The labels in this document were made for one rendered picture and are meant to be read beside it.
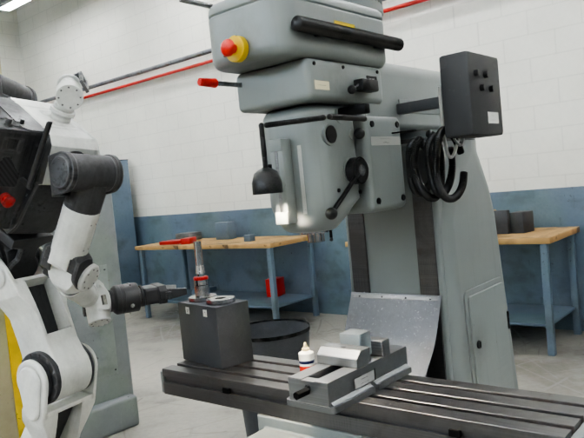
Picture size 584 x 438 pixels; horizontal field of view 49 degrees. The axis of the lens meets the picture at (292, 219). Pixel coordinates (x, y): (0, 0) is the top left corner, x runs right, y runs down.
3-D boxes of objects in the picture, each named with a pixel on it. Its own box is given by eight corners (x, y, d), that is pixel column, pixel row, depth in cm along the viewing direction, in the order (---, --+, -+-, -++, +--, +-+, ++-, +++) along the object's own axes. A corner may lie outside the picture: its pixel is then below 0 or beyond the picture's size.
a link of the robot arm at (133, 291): (166, 279, 192) (126, 285, 187) (169, 311, 193) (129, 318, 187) (155, 275, 203) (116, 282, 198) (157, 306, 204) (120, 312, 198)
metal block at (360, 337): (360, 358, 160) (358, 335, 160) (341, 355, 164) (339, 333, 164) (372, 353, 164) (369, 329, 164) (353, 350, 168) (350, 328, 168)
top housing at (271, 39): (283, 50, 141) (276, -24, 140) (202, 72, 158) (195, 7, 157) (393, 67, 177) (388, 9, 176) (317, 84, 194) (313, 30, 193)
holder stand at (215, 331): (222, 369, 189) (215, 303, 188) (182, 359, 206) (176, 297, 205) (254, 360, 197) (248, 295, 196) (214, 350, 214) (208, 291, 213)
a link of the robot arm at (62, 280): (90, 313, 177) (64, 294, 159) (61, 295, 179) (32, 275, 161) (112, 280, 180) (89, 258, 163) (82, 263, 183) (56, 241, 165)
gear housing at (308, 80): (311, 98, 149) (307, 55, 149) (236, 114, 165) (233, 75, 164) (386, 103, 175) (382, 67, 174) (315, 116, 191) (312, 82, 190)
